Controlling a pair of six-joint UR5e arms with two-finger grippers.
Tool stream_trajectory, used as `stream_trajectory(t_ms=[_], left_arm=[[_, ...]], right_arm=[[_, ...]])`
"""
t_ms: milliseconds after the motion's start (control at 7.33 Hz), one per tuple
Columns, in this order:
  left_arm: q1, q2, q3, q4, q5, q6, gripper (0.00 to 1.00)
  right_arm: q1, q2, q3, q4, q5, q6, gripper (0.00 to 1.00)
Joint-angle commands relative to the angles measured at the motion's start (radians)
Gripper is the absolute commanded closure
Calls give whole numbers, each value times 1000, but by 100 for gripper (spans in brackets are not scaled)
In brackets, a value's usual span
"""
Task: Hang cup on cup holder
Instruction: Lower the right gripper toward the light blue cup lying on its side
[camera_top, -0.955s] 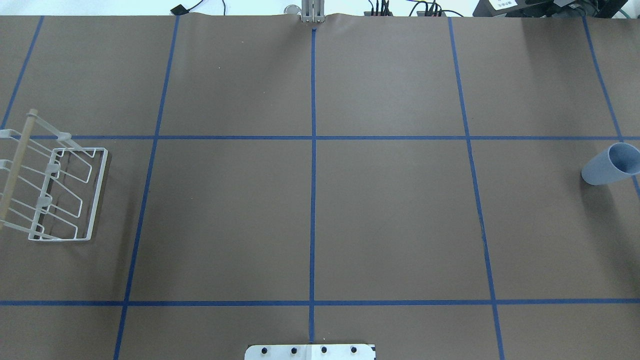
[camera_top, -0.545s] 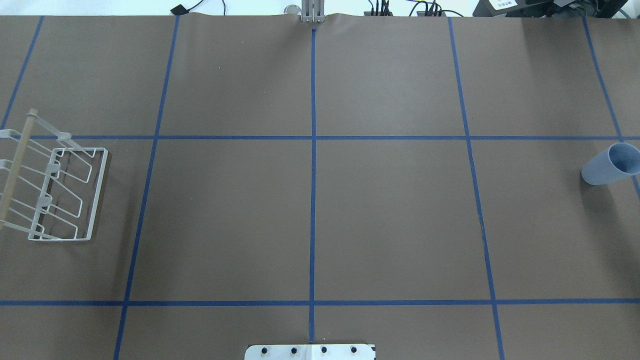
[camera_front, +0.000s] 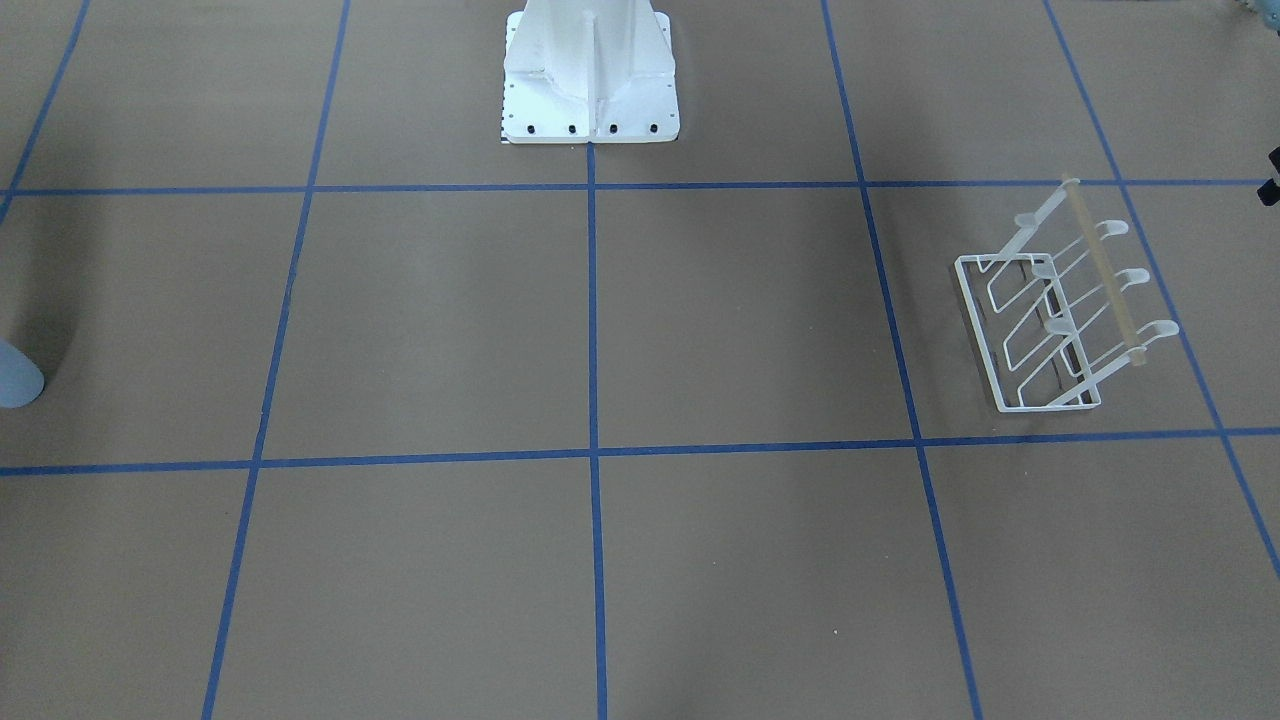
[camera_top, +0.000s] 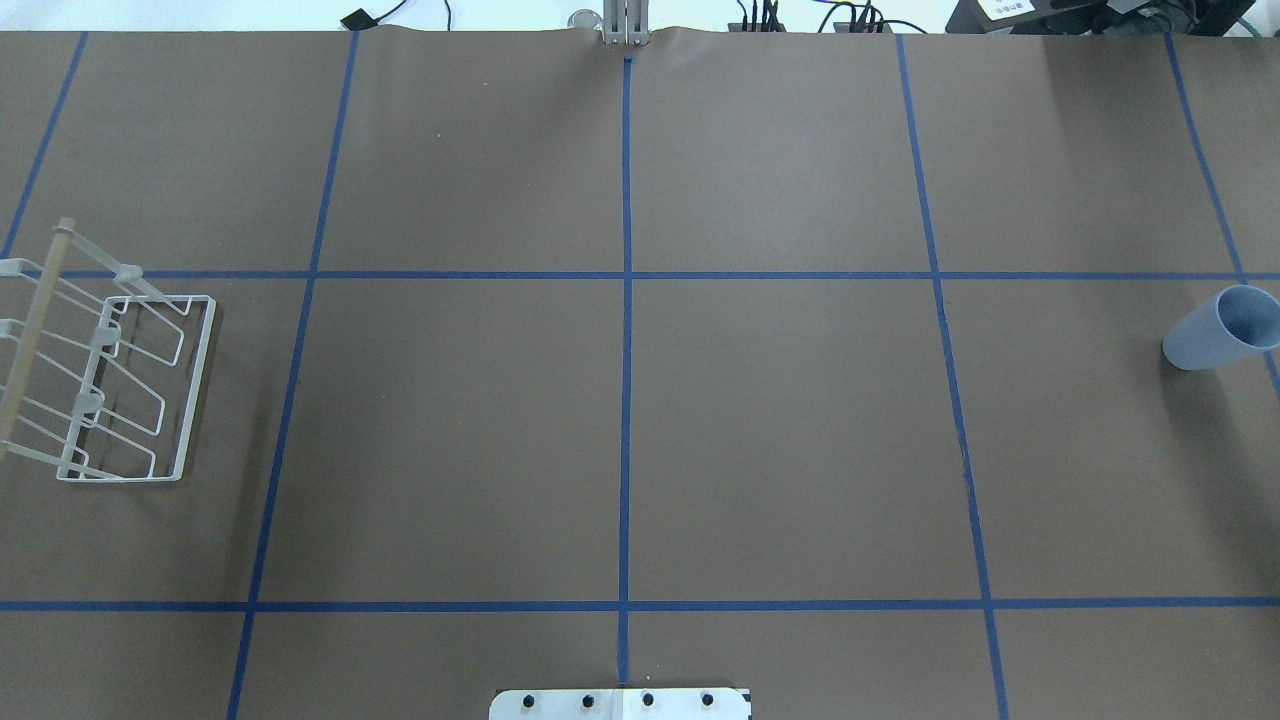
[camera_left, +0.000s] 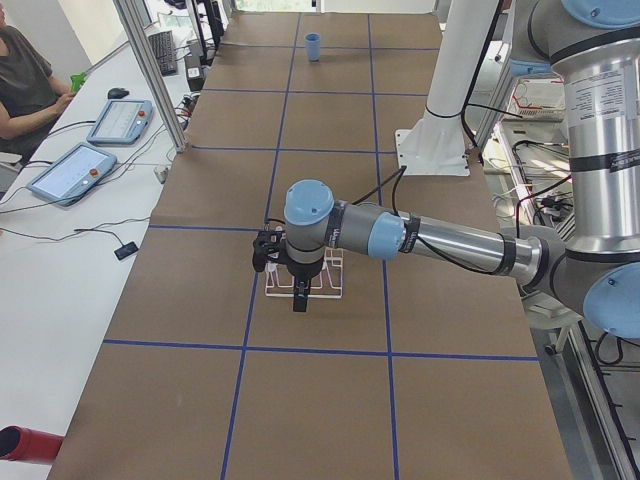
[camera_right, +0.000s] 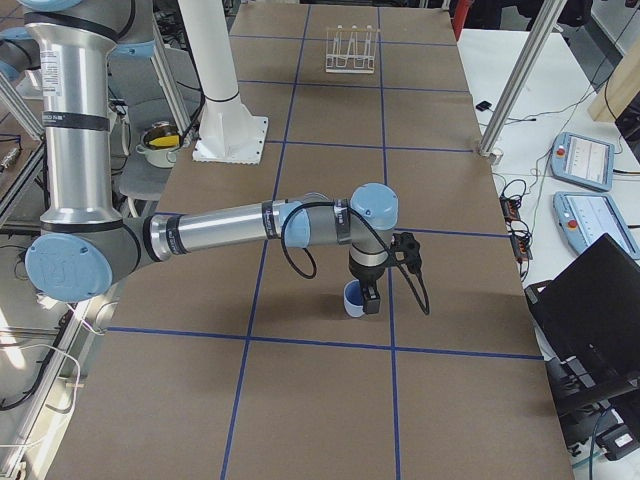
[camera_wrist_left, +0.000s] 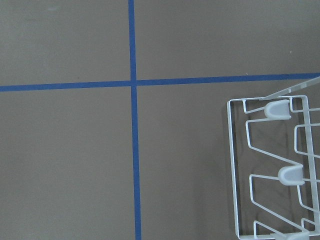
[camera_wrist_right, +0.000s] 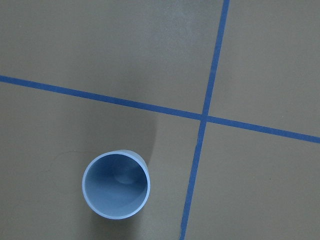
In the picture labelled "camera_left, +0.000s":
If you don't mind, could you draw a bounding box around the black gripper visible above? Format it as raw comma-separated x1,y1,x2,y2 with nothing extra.
287,259,323,313

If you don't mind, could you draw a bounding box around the light blue plastic cup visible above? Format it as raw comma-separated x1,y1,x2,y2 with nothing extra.
304,32,321,62

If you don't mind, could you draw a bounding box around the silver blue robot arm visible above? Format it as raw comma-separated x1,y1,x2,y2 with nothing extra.
511,1,639,260
284,180,639,339

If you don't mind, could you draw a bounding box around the small black puck device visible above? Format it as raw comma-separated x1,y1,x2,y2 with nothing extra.
114,242,139,261

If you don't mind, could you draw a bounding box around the far teach pendant tablet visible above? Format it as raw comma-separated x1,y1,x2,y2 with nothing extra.
86,99,153,146

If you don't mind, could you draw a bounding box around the teach pendant tablet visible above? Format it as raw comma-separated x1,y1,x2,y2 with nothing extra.
86,99,153,146
27,143,117,207

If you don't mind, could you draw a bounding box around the near teach pendant tablet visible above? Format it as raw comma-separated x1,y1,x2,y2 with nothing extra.
27,143,117,207

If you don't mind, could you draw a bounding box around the black computer mouse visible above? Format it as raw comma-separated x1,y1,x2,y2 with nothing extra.
107,87,129,99

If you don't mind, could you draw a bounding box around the black keyboard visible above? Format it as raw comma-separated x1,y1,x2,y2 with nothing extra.
147,31,178,76

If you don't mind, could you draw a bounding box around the red cylinder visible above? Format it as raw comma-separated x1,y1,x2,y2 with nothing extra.
1,426,64,465

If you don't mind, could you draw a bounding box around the seated person dark shirt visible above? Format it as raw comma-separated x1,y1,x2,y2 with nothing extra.
1,15,75,164

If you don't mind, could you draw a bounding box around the white wire cup holder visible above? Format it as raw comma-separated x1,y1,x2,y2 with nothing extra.
264,248,344,299

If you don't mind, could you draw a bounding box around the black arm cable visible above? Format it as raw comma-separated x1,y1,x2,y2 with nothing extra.
349,166,407,217

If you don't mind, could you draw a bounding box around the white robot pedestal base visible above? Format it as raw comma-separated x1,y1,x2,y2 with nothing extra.
396,0,501,176

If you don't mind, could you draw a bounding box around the aluminium frame post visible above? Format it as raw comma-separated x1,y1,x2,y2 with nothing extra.
113,0,187,153

